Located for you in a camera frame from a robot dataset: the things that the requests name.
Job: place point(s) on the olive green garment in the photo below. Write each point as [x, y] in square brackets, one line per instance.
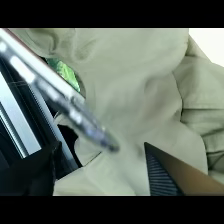
[133, 90]

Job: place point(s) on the silver frame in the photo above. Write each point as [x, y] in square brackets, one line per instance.
[18, 116]

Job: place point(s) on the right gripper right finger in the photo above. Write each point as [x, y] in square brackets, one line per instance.
[180, 180]

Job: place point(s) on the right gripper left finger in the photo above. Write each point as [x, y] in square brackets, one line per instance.
[45, 173]

